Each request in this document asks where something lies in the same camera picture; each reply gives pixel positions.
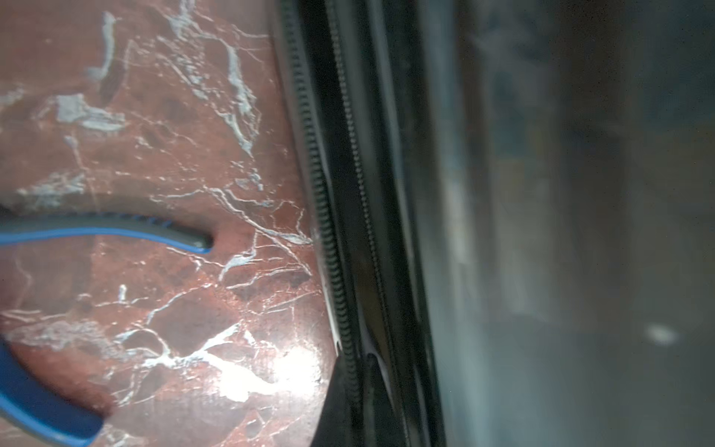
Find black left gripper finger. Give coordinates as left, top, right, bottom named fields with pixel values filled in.
left=310, top=365, right=362, bottom=447

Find silver space-print hard suitcase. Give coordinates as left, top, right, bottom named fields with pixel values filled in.
left=272, top=1, right=714, bottom=446

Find blue handled pliers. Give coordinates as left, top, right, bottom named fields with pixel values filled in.
left=0, top=210, right=214, bottom=447

